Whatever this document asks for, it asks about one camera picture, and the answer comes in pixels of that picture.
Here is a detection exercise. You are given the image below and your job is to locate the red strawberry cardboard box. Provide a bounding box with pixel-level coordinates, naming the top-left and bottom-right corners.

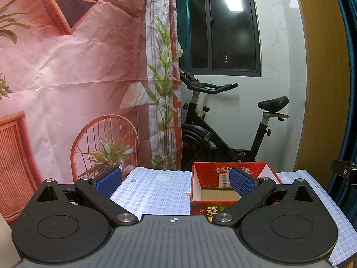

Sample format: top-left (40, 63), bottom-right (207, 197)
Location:
top-left (189, 162), bottom-right (281, 217)

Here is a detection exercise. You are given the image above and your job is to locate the blue plaid tablecloth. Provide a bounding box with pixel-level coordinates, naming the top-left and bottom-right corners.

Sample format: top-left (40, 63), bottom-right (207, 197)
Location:
top-left (110, 167), bottom-right (356, 266)

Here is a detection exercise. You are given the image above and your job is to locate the black exercise bike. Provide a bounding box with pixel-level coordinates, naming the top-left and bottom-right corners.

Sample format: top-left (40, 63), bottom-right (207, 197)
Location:
top-left (180, 70), bottom-right (289, 171)

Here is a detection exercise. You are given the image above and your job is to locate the pink printed backdrop cloth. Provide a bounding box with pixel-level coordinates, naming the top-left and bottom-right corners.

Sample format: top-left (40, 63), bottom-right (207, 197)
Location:
top-left (1, 0), bottom-right (182, 223)

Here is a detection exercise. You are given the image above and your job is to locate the dark window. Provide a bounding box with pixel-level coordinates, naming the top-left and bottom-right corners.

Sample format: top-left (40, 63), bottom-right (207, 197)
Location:
top-left (176, 0), bottom-right (261, 77)

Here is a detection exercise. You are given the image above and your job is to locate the blue curtain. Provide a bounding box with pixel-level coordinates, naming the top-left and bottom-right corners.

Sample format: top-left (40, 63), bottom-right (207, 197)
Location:
top-left (328, 0), bottom-right (356, 228)

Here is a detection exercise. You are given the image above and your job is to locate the wooden door frame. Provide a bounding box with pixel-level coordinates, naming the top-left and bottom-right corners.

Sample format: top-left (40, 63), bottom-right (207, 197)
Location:
top-left (295, 0), bottom-right (348, 188)

